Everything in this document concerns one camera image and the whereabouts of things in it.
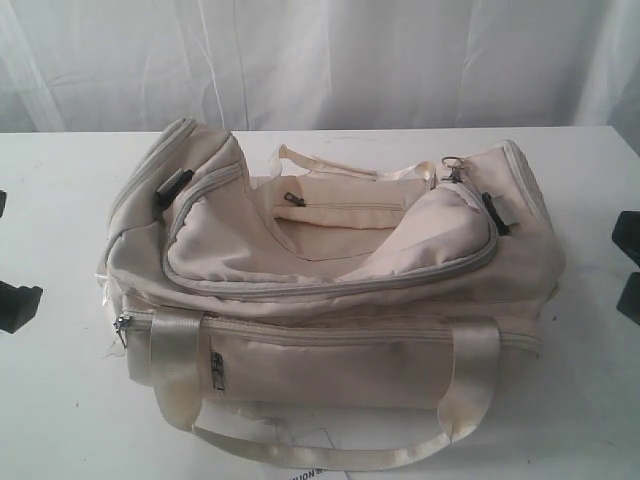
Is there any white paper hang tag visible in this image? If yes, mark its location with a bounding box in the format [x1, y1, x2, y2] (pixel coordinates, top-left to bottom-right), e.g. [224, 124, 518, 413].
[257, 424, 351, 480]

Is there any white backdrop curtain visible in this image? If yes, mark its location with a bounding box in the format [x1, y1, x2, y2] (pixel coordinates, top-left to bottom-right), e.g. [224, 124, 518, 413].
[1, 1, 639, 137]

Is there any cream fabric duffel bag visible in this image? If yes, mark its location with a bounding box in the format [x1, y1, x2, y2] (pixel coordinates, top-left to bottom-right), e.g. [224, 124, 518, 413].
[97, 118, 565, 471]

